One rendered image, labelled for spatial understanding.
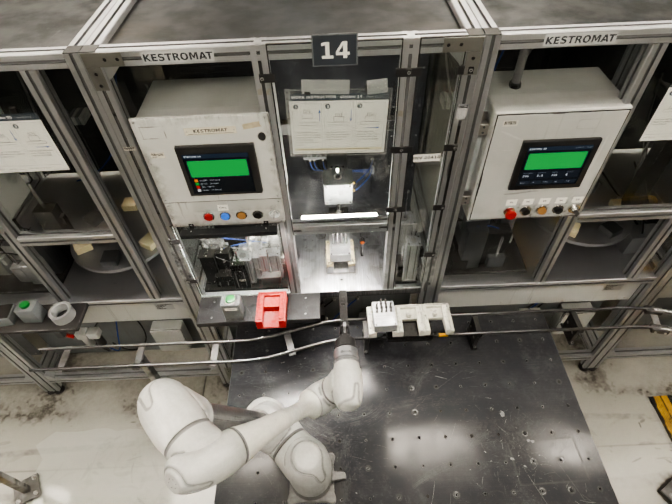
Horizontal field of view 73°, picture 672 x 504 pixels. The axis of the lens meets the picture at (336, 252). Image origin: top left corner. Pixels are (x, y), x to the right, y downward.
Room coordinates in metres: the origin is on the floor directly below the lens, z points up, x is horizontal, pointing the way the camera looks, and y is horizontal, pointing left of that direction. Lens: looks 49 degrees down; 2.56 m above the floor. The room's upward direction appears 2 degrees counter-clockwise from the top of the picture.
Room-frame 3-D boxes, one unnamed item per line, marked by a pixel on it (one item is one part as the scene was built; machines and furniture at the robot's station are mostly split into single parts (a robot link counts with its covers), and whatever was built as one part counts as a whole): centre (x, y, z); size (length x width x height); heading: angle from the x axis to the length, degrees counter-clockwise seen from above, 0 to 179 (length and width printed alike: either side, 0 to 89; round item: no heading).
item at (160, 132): (1.32, 0.40, 1.60); 0.42 x 0.29 x 0.46; 90
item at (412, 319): (1.08, -0.31, 0.84); 0.36 x 0.14 x 0.10; 90
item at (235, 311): (1.12, 0.45, 0.97); 0.08 x 0.08 x 0.12; 0
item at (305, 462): (0.50, 0.14, 0.85); 0.18 x 0.16 x 0.22; 43
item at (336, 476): (0.50, 0.11, 0.71); 0.22 x 0.18 x 0.06; 90
